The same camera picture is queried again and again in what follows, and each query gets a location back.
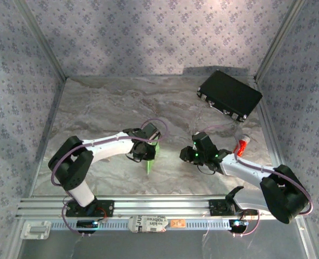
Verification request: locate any light green paper sheet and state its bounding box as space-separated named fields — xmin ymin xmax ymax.
xmin=145 ymin=140 xmax=160 ymax=175

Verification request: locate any red glitter tube white cap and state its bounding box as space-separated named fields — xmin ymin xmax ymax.
xmin=234 ymin=134 xmax=251 ymax=157

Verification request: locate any white printed paper roll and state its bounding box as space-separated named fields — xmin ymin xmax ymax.
xmin=128 ymin=215 xmax=169 ymax=233

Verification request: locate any black right controller board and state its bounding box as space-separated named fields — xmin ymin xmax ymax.
xmin=228 ymin=219 xmax=249 ymax=233

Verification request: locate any black controller board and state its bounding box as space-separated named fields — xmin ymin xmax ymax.
xmin=76 ymin=220 xmax=100 ymax=234
xmin=228 ymin=219 xmax=249 ymax=233

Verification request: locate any black hard case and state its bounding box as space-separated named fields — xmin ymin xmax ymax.
xmin=196 ymin=70 xmax=263 ymax=124

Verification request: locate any black left controller board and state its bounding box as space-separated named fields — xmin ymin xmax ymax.
xmin=76 ymin=220 xmax=100 ymax=234

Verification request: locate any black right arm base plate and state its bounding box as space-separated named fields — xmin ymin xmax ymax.
xmin=208 ymin=199 xmax=258 ymax=216

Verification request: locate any aluminium mounting rail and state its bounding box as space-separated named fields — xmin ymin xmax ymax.
xmin=15 ymin=196 xmax=310 ymax=220

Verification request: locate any aluminium table side rail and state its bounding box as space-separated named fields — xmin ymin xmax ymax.
xmin=255 ymin=78 xmax=289 ymax=173
xmin=24 ymin=78 xmax=67 ymax=199

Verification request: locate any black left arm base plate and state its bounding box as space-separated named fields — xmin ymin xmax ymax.
xmin=65 ymin=199 xmax=115 ymax=218

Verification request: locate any slotted grey cable duct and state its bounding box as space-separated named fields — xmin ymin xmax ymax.
xmin=50 ymin=220 xmax=230 ymax=231

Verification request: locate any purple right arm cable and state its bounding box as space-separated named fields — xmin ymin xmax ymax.
xmin=199 ymin=125 xmax=314 ymax=238

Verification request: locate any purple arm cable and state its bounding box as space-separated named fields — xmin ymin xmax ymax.
xmin=199 ymin=125 xmax=314 ymax=238
xmin=51 ymin=118 xmax=169 ymax=238

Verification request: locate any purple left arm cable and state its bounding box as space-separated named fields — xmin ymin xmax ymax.
xmin=51 ymin=118 xmax=169 ymax=238

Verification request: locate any white plastic bracket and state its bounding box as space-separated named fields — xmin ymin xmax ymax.
xmin=19 ymin=220 xmax=52 ymax=240

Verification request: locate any aluminium corner post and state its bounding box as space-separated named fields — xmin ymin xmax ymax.
xmin=253 ymin=0 xmax=308 ymax=81
xmin=13 ymin=0 xmax=69 ymax=80

